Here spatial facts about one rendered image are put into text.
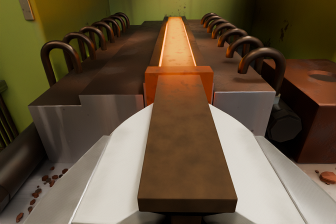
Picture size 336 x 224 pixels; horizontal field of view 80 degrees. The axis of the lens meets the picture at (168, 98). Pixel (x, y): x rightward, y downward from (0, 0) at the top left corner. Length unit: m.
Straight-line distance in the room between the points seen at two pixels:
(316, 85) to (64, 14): 0.37
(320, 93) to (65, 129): 0.22
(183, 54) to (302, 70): 0.14
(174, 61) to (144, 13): 0.46
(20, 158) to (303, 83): 0.26
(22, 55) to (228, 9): 0.51
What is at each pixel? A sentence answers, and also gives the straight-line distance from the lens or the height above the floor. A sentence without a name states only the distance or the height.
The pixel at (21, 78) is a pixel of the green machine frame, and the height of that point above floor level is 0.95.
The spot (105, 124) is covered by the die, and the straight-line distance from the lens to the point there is 0.18.
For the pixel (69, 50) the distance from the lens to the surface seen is 0.23.
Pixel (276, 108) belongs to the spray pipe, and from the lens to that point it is 0.20.
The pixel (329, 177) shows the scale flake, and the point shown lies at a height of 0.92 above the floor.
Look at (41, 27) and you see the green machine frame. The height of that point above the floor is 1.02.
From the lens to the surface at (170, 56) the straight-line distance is 0.19.
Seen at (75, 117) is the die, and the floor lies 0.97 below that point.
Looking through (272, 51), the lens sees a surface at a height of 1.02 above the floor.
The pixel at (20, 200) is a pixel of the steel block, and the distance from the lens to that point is 0.22.
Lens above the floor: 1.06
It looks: 28 degrees down
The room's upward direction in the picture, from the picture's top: 1 degrees counter-clockwise
